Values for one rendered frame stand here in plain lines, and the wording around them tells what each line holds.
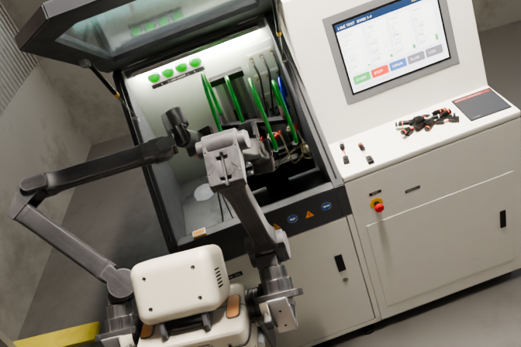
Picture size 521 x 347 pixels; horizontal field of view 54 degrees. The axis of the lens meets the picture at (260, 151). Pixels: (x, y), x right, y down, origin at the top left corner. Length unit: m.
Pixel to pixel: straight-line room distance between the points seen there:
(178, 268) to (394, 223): 1.13
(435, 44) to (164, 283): 1.38
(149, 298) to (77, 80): 3.54
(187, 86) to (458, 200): 1.21
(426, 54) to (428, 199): 0.57
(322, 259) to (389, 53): 0.86
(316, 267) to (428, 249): 0.49
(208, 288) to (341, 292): 1.18
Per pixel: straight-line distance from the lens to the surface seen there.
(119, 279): 1.44
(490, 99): 2.17
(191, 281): 1.25
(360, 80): 2.03
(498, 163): 2.20
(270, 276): 1.32
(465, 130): 2.03
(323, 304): 2.36
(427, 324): 2.64
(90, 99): 4.74
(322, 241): 2.08
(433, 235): 2.29
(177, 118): 1.56
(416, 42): 2.09
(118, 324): 1.45
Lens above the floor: 2.22
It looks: 35 degrees down
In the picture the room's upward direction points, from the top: 21 degrees counter-clockwise
